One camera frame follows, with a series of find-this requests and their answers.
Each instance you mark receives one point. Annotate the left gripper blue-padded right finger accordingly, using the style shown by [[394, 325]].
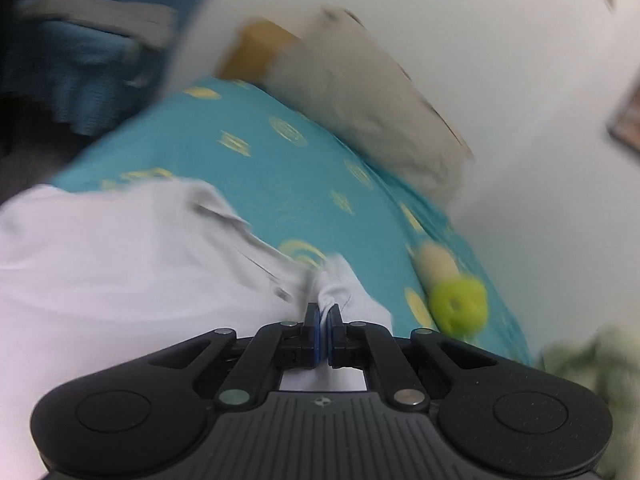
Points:
[[408, 373]]

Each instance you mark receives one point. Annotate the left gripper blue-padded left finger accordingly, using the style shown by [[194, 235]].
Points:
[[233, 372]]

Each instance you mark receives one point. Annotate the white t-shirt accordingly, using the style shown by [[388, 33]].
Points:
[[91, 280]]

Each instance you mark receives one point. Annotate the green plush toy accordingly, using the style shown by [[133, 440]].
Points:
[[457, 301]]

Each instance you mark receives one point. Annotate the teal patterned bed sheet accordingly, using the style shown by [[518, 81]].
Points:
[[300, 188]]

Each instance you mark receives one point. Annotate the green fleece blanket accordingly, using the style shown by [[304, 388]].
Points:
[[608, 365]]

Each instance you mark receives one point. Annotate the grey pillow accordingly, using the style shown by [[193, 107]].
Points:
[[340, 78]]

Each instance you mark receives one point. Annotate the near blue covered chair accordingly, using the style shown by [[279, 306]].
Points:
[[87, 79]]

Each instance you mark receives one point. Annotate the yellow-brown headboard cushion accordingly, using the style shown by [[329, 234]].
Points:
[[256, 47]]

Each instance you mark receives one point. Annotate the grey folded cloth on chair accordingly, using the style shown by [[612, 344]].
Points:
[[152, 25]]

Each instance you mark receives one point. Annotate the wall picture with leaf print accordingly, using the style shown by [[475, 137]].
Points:
[[624, 128]]

